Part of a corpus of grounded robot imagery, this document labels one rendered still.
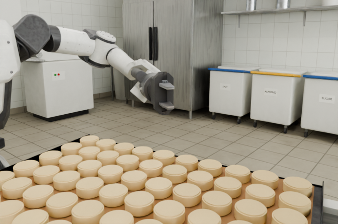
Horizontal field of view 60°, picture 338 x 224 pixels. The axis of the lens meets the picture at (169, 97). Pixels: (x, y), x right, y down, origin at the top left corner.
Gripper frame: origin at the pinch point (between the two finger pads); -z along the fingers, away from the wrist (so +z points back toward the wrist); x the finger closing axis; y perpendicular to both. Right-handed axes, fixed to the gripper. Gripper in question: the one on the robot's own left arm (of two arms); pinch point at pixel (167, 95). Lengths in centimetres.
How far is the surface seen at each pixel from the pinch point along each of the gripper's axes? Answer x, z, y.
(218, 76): -39, 297, 163
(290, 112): -75, 214, 222
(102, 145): -10.9, -4.3, -18.2
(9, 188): -10.6, -21.4, -35.8
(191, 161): -10.6, -20.0, -0.6
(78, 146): -10.7, -3.8, -24.0
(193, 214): -10.5, -38.3, -7.3
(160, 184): -10.6, -28.1, -9.8
